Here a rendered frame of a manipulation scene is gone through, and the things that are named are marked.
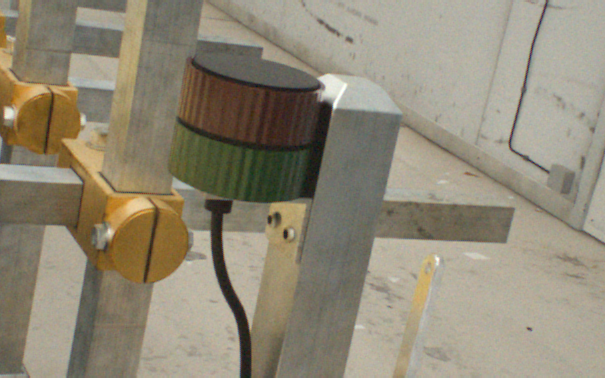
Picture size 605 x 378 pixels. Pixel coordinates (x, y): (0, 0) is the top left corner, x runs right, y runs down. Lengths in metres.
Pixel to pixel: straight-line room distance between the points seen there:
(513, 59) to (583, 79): 0.42
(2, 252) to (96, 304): 0.26
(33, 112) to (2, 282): 0.15
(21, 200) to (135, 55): 0.12
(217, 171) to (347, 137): 0.06
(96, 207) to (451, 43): 4.62
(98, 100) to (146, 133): 0.30
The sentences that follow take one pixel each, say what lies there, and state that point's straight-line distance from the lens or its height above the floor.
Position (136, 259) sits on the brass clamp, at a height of 0.94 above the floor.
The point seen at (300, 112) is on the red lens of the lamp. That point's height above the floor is 1.10.
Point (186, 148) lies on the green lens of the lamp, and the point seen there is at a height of 1.07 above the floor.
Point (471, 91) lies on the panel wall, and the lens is 5.23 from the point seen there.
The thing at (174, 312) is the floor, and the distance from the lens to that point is 3.16.
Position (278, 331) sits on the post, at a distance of 0.58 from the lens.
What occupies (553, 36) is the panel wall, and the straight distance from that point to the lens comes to 4.84.
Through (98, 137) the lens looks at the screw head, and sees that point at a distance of 0.88.
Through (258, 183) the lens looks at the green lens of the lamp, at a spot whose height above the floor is 1.07.
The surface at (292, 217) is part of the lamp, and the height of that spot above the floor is 1.05.
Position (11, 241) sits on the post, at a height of 0.84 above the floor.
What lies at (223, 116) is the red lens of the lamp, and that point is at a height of 1.09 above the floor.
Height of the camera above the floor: 1.22
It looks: 16 degrees down
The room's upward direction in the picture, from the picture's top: 12 degrees clockwise
